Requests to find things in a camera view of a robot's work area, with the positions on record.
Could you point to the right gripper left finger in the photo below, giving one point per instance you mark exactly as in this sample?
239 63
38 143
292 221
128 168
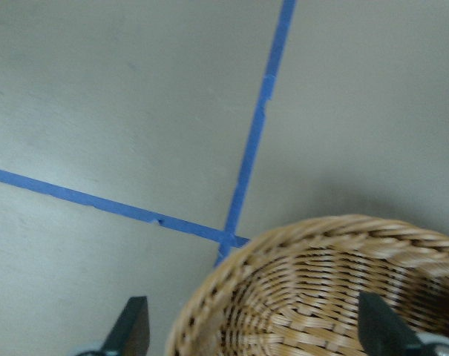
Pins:
130 334

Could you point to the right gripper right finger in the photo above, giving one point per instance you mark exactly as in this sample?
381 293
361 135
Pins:
382 332

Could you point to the wicker basket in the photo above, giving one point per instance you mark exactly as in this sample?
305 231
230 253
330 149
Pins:
294 290

